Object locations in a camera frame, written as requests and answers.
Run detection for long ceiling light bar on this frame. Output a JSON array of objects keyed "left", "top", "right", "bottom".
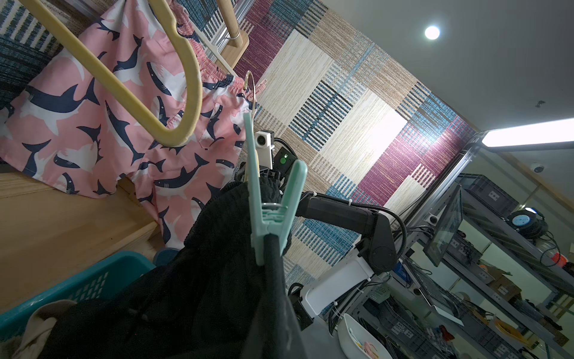
[{"left": 482, "top": 118, "right": 573, "bottom": 149}]

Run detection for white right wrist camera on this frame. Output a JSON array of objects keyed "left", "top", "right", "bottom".
[{"left": 254, "top": 130, "right": 274, "bottom": 169}]

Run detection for pink patterned shorts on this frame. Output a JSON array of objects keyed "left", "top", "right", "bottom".
[{"left": 1, "top": 1, "right": 253, "bottom": 249}]

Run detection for mint clothespin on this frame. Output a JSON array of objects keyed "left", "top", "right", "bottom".
[{"left": 241, "top": 111, "right": 309, "bottom": 268}]

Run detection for yellow hanger of beige shorts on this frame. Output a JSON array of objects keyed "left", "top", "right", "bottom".
[{"left": 7, "top": 1, "right": 203, "bottom": 149}]

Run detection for white hanger of pink shorts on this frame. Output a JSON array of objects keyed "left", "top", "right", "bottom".
[{"left": 192, "top": 24, "right": 237, "bottom": 76}]

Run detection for beige shorts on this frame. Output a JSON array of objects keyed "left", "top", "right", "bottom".
[{"left": 1, "top": 299, "right": 77, "bottom": 358}]

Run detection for turquoise plastic basket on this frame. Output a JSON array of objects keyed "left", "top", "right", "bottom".
[{"left": 1, "top": 251, "right": 155, "bottom": 342}]

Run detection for dark teal plastic tray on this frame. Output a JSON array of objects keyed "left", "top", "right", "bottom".
[{"left": 152, "top": 248, "right": 179, "bottom": 267}]

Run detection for yellow hanger of black shorts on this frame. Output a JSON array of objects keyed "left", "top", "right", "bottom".
[{"left": 243, "top": 70, "right": 257, "bottom": 124}]

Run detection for wooden clothes rack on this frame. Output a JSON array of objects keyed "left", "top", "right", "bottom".
[{"left": 0, "top": 0, "right": 251, "bottom": 315}]

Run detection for black shorts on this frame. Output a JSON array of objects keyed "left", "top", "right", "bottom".
[{"left": 40, "top": 182, "right": 307, "bottom": 358}]

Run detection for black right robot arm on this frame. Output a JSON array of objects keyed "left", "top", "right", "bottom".
[{"left": 285, "top": 138, "right": 416, "bottom": 287}]

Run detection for black monitor screen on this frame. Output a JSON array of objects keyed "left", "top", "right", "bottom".
[{"left": 424, "top": 184, "right": 463, "bottom": 267}]

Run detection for metal storage shelving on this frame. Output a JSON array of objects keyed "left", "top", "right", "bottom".
[{"left": 349, "top": 172, "right": 574, "bottom": 359}]

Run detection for round ceiling light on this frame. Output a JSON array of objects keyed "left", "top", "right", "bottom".
[{"left": 425, "top": 25, "right": 441, "bottom": 40}]

